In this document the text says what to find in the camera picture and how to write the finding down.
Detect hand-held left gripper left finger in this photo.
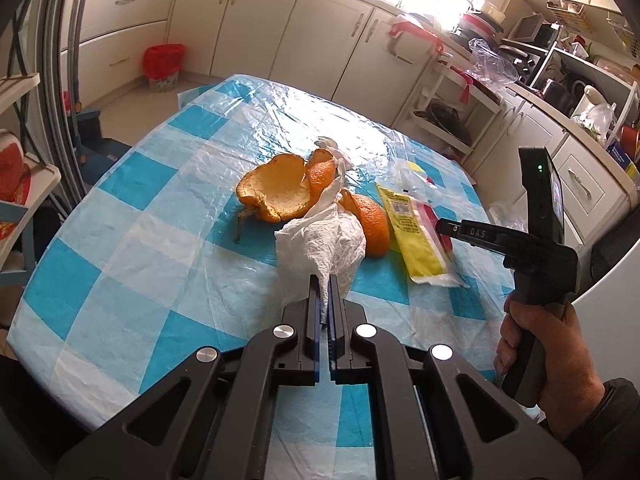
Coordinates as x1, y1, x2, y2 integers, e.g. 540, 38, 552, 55
55, 272, 326, 480

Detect clear plastic bag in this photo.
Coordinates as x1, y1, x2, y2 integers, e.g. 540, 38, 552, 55
467, 39, 519, 87

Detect person's right hand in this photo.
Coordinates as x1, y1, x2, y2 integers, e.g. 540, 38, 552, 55
494, 299, 607, 442

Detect curved orange peel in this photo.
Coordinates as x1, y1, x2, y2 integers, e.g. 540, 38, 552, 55
340, 191, 391, 259

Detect grey metal tubes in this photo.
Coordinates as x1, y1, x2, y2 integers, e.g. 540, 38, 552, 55
42, 0, 109, 202

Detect blue box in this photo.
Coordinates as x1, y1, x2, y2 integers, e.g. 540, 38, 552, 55
607, 142, 640, 172

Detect large orange peel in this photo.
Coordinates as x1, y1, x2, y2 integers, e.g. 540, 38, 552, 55
235, 152, 314, 242

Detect white base cabinets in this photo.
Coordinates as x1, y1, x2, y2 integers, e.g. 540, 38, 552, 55
57, 0, 572, 172

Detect black pot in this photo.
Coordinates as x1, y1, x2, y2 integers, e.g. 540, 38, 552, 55
542, 77, 577, 117

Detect black frying pan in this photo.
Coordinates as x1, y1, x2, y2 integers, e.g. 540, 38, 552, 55
412, 102, 474, 147

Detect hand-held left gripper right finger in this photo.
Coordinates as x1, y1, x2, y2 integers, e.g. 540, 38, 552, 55
327, 280, 583, 480

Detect beige countertop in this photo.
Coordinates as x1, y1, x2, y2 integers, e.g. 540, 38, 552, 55
180, 0, 640, 197

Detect white storage rack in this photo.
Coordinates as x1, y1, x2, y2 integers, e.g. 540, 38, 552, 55
391, 54, 507, 162

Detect red hanging cloth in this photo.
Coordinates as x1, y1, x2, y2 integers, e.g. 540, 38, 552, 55
449, 64, 474, 104

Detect stacked pots and bowls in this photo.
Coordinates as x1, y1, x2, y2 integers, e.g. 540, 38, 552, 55
454, 2, 507, 42

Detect narrow orange peel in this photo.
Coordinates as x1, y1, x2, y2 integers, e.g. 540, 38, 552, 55
305, 147, 337, 202

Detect blue checked tablecloth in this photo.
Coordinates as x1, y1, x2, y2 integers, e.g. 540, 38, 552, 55
7, 74, 516, 480

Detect white refrigerator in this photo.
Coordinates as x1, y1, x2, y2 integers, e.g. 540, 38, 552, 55
569, 237, 640, 313

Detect red white bag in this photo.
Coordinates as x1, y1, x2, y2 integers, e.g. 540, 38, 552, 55
0, 128, 32, 204

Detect white tissue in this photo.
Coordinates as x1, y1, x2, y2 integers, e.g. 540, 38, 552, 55
274, 175, 368, 323

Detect white cabinet drawer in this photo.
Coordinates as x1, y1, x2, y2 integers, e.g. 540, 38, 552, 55
550, 136, 630, 242

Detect clear plastic wrapper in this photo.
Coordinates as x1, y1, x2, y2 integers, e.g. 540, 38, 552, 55
392, 159, 437, 192

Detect yellow red packet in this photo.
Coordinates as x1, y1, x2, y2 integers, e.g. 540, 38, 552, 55
375, 181, 464, 289

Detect microwave oven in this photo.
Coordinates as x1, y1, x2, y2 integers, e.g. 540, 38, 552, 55
507, 12, 547, 44

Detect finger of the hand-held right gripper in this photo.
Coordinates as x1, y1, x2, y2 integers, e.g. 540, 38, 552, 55
435, 216, 466, 242

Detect red bag door hanger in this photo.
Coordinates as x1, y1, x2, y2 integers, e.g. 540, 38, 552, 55
387, 14, 446, 64

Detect clear plastic film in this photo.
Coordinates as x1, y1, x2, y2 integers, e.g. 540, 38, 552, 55
313, 136, 356, 172

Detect white side shelf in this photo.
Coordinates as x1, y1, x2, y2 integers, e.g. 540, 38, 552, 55
0, 72, 62, 289

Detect red floor bin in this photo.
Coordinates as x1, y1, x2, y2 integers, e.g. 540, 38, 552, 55
142, 43, 186, 94

